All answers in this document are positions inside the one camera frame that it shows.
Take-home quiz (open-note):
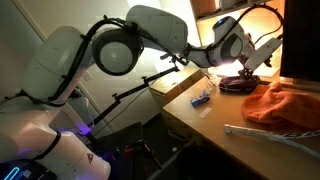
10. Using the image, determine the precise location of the wooden drawer cabinet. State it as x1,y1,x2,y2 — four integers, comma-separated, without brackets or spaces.
149,66,205,108

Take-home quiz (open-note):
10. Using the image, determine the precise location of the white label strip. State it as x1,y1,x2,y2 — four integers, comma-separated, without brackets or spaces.
198,106,213,119

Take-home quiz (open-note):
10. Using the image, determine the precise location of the small blue object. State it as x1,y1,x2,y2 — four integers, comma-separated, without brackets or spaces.
190,91,212,108

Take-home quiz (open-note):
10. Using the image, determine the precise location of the black base with blue light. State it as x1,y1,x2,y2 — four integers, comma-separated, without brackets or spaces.
0,158,58,180

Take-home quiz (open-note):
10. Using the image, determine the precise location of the black camera bar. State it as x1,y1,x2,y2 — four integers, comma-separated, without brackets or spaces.
159,52,172,61

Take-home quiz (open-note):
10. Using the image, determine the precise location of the orange terry towel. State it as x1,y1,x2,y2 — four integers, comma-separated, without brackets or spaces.
240,81,320,135

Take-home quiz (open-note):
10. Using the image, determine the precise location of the wooden shelf unit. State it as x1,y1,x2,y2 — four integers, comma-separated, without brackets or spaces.
189,0,288,78

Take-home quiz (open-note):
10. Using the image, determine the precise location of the clear plastic wrapper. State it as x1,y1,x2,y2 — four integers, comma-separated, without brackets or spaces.
203,72,220,93

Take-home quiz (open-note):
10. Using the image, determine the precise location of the twisted blue white cable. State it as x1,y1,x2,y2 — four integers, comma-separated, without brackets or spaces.
276,130,320,140

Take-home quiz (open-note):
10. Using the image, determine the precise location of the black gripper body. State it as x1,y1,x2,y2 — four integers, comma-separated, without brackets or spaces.
238,67,255,81

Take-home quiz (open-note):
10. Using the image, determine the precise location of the white wall outlet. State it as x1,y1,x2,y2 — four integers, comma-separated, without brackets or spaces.
83,71,94,82

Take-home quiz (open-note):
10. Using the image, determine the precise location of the black computer monitor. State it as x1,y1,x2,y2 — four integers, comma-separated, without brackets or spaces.
279,0,320,83

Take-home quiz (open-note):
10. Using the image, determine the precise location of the white plastic tube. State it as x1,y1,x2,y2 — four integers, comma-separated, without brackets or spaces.
223,124,278,139

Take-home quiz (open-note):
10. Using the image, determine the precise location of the dark purple pouch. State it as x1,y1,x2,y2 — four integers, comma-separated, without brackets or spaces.
218,75,262,94

